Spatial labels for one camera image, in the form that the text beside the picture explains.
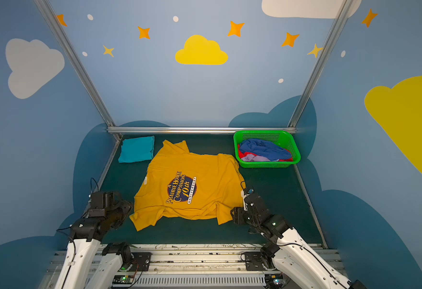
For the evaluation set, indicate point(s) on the green circuit board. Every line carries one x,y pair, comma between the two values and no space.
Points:
122,280
274,282

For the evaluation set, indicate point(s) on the right side table rail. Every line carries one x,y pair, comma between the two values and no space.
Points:
311,208

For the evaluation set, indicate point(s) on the red t-shirt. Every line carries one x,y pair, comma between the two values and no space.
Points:
240,153

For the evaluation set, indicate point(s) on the right green circuit board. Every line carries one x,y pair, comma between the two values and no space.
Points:
274,282

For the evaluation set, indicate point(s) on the aluminium mounting rail base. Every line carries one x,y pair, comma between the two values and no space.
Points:
199,266

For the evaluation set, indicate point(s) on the right aluminium frame post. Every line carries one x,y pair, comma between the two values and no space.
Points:
330,42

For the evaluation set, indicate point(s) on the blue t-shirt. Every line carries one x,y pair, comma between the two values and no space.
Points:
266,149

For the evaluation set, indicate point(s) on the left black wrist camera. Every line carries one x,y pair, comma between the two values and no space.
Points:
105,200

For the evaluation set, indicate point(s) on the green plastic laundry basket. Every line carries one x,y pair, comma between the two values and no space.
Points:
280,138

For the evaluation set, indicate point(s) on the folded teal t-shirt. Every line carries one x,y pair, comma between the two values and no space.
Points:
137,149

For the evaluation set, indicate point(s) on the yellow printed t-shirt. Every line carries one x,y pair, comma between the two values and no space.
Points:
191,186

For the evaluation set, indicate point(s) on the aluminium frame post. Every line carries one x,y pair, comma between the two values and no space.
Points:
57,29
330,42

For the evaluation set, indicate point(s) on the horizontal aluminium frame bar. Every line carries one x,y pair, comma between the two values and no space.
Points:
144,130

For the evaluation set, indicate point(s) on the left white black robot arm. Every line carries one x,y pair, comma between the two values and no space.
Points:
106,211

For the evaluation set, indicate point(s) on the left green circuit board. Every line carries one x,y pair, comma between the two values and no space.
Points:
122,280

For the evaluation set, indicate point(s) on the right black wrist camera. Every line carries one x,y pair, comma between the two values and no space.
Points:
256,207

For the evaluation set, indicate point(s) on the lavender t-shirt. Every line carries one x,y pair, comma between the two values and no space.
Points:
253,158

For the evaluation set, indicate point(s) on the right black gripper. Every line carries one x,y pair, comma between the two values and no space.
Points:
240,215

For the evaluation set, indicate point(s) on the left aluminium frame post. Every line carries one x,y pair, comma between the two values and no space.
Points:
57,29

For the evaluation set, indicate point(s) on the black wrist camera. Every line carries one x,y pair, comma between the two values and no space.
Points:
105,200
256,207

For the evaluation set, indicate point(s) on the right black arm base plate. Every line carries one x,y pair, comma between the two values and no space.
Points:
257,261

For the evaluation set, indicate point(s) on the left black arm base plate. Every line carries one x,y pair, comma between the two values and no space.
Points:
137,262

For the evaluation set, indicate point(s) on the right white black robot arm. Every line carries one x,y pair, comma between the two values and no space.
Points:
286,251

